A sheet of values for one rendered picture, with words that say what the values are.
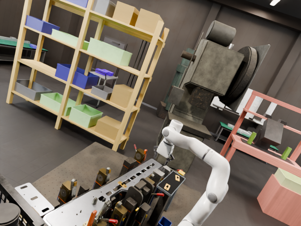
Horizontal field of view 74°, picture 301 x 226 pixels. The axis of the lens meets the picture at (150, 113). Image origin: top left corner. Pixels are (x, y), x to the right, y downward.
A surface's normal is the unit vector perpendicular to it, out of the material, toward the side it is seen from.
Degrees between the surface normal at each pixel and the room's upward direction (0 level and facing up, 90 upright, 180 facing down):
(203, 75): 92
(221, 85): 92
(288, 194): 90
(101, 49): 90
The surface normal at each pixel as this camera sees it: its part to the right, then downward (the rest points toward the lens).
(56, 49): -0.22, 0.19
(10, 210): 0.36, -0.90
